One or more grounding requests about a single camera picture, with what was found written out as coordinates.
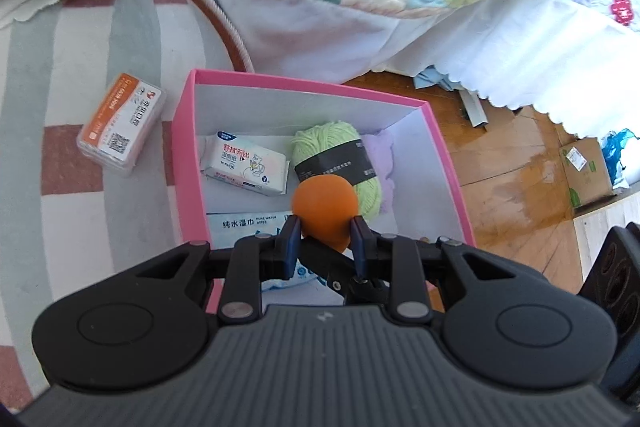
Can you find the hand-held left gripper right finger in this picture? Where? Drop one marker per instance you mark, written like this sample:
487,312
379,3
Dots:
357,252

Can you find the orange-white packet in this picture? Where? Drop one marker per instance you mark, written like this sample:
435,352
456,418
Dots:
120,127

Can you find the brown cardboard box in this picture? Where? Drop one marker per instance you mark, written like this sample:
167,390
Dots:
587,172

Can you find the blue crumpled cloth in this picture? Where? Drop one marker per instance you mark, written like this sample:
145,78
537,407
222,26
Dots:
435,79

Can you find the floral quilted bedspread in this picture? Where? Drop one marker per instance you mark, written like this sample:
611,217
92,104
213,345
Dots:
525,57

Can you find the striped rug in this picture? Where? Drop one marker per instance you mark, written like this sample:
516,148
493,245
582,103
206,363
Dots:
50,107

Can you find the white board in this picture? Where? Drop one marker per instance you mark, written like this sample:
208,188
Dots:
595,227

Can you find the white wet wipes pack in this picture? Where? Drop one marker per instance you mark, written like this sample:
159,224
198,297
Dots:
240,162

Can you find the blue wet wipes pack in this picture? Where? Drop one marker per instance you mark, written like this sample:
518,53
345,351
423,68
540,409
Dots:
240,227

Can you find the purple plush toy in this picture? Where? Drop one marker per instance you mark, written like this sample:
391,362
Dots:
382,157

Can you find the blue plastic bag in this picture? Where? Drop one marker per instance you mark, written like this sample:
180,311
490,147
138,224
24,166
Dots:
620,152

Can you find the green yarn ball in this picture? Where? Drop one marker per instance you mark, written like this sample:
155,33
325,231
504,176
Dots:
325,142

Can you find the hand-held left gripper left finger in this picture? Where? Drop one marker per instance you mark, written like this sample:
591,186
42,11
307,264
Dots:
292,252

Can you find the pink cardboard box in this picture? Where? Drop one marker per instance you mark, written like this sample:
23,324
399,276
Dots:
300,112

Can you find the white metal bar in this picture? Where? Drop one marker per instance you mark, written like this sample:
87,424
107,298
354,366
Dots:
475,109

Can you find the orange makeup sponge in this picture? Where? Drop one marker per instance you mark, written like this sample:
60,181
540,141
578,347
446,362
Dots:
325,207

